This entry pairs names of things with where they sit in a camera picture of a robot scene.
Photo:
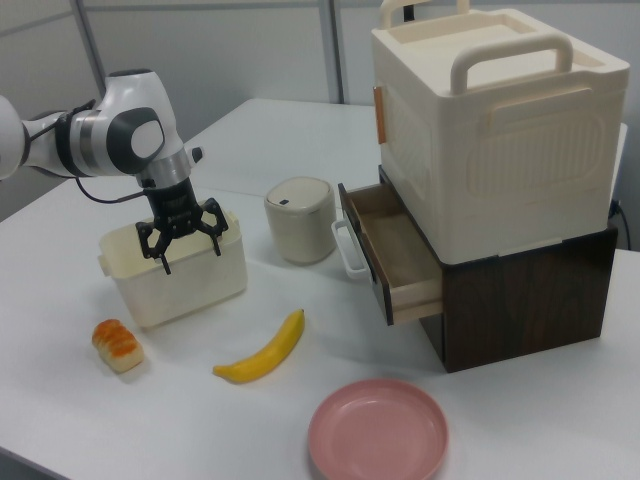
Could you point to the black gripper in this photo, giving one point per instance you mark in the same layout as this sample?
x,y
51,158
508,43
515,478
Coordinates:
x,y
172,207

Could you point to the cream plastic box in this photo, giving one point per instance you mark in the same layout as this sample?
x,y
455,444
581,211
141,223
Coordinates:
x,y
190,290

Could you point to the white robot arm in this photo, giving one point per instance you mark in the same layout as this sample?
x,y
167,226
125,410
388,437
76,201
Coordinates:
x,y
125,135

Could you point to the beige lidded trash can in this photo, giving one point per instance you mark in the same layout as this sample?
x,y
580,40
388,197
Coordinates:
x,y
300,225

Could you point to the orange toy bread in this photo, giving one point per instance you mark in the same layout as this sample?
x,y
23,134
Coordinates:
x,y
117,345

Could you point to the yellow banana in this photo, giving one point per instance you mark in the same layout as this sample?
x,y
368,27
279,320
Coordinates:
x,y
265,355

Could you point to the pink plate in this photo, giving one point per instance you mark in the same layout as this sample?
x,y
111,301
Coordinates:
x,y
377,430

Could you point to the dark brown wooden cabinet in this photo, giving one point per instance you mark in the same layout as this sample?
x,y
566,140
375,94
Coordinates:
x,y
525,310

